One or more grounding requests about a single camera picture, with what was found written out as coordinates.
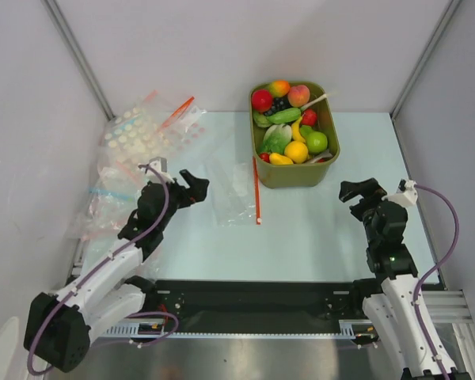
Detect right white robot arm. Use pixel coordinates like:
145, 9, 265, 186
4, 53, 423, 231
339, 178, 471, 379

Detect red toy strawberry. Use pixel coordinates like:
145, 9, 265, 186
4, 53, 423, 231
301, 108, 317, 127

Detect clear orange-zipper bag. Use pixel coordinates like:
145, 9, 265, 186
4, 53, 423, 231
205, 160, 261, 227

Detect green toy bell pepper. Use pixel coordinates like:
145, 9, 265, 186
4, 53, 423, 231
252, 110, 272, 128

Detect yellow toy pear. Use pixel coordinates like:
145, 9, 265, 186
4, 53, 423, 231
269, 153, 294, 165

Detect red-green toy mango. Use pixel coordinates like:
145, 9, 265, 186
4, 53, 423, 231
267, 80, 291, 98

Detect olive green plastic bin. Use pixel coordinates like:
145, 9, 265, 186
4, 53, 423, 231
249, 82, 340, 188

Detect left aluminium corner post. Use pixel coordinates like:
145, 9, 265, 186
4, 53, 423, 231
40, 0, 115, 120

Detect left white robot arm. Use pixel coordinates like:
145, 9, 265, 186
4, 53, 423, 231
24, 164, 210, 376

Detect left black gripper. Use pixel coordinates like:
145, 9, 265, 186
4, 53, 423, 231
157, 170, 208, 230

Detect right aluminium corner post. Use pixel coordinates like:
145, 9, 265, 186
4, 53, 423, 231
389, 0, 462, 122

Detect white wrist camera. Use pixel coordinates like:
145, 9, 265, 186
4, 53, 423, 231
390, 179, 418, 208
148, 157, 168, 176

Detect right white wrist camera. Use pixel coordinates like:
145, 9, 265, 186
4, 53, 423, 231
390, 179, 418, 208

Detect green toy cucumber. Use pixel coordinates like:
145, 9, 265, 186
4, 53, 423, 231
267, 108, 302, 124

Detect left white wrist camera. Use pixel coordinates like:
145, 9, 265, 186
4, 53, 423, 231
148, 157, 168, 176

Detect dark toy grapes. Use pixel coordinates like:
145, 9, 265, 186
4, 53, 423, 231
264, 96, 291, 116

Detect green toy cabbage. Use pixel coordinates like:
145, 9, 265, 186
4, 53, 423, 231
258, 124, 292, 154

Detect yellow toy banana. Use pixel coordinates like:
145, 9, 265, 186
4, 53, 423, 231
291, 116, 306, 143

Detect aluminium corner post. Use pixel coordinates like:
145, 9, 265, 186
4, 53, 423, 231
389, 0, 462, 122
40, 0, 115, 120

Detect aluminium frame rail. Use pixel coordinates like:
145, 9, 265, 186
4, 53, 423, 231
423, 291, 473, 324

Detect pile of spare zip bags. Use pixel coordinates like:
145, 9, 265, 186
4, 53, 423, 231
68, 90, 207, 241

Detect white cable duct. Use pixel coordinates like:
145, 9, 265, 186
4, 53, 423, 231
101, 317, 371, 340

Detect toy peach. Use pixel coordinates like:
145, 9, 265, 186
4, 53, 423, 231
287, 85, 310, 108

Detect red toy apple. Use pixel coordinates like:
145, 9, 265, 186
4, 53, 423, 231
251, 89, 273, 113

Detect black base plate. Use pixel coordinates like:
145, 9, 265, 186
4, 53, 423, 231
156, 280, 364, 324

